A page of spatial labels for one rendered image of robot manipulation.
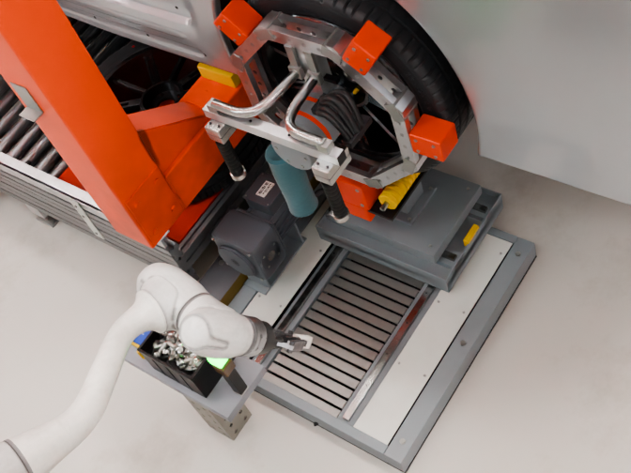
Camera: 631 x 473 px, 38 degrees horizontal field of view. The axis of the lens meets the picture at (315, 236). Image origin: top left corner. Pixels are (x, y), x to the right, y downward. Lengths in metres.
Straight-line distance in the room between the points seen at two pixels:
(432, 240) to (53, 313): 1.43
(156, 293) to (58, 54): 0.66
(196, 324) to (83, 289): 1.66
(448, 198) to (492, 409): 0.67
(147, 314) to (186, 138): 0.88
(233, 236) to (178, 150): 0.32
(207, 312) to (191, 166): 0.95
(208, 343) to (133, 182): 0.84
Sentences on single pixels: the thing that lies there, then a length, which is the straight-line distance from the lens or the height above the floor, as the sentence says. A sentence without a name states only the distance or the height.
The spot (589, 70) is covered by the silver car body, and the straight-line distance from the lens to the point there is 1.96.
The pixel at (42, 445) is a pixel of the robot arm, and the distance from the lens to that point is 1.78.
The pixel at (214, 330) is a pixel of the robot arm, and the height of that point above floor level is 1.05.
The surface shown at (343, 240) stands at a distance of 3.04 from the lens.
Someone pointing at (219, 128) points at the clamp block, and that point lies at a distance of 2.35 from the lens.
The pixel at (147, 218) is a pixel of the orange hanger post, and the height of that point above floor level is 0.63.
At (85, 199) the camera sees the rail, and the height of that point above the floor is 0.39.
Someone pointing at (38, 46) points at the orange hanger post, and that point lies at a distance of 2.27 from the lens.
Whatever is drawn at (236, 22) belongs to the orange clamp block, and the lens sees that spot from 2.38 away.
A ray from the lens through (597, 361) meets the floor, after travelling 2.88.
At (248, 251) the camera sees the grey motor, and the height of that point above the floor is 0.40.
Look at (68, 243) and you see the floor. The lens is 3.67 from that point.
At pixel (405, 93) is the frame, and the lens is 2.23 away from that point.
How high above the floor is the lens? 2.56
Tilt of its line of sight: 52 degrees down
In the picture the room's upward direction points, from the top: 24 degrees counter-clockwise
